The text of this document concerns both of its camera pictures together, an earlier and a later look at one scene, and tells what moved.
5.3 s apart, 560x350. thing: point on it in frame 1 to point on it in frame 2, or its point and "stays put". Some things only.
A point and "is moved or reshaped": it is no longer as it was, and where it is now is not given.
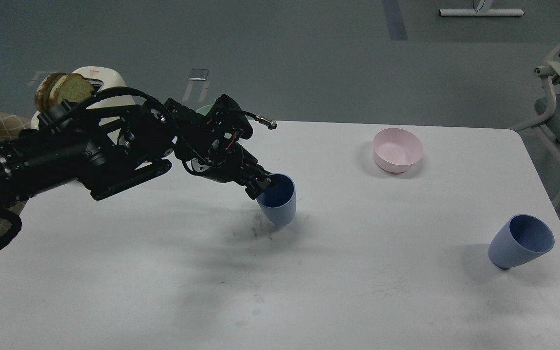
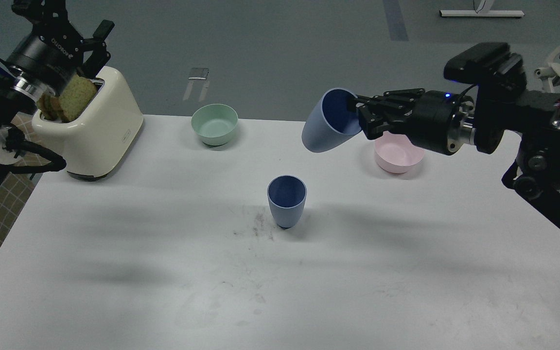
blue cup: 520,238 to 331,123
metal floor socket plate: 198,74 stays put
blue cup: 278,202 is moved or reshaped
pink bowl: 395,149 stays put
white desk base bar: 473,12 stays put
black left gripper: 220,157 to 46,58
